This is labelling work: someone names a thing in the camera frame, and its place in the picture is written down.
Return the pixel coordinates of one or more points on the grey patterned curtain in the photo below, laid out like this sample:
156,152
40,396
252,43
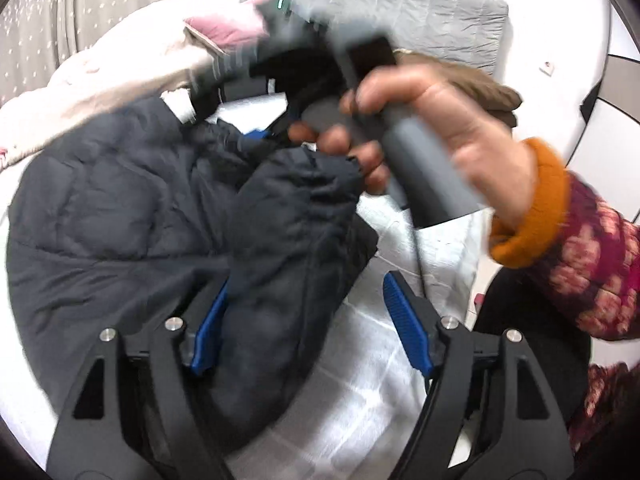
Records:
100,0

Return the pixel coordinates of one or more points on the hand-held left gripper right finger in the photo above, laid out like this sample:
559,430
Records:
405,320

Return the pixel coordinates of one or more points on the person's floral jacket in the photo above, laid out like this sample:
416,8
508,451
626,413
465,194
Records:
605,410

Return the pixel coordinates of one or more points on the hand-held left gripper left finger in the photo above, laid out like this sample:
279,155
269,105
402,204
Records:
207,330

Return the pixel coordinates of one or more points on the person's black pants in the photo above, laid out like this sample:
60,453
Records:
530,320

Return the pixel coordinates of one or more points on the pink pillow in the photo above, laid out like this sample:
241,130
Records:
230,27

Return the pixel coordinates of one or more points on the person's right hand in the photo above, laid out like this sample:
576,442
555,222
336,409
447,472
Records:
480,125

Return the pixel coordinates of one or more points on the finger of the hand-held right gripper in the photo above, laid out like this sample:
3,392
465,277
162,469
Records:
215,80
287,115

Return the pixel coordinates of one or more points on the white wall socket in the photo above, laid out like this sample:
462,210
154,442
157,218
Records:
548,66

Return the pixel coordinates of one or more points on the white bed sheet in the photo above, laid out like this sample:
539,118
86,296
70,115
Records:
360,360

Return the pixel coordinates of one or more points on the black framed white panel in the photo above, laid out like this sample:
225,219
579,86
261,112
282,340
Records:
620,90

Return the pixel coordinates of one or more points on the person's right forearm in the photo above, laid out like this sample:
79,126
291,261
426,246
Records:
590,240

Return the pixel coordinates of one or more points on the black quilted jacket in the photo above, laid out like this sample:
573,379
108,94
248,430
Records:
100,210

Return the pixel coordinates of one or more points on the brown folded garment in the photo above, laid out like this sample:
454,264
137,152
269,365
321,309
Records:
480,85

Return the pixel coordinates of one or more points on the cream and pink garment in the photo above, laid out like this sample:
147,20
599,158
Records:
100,80

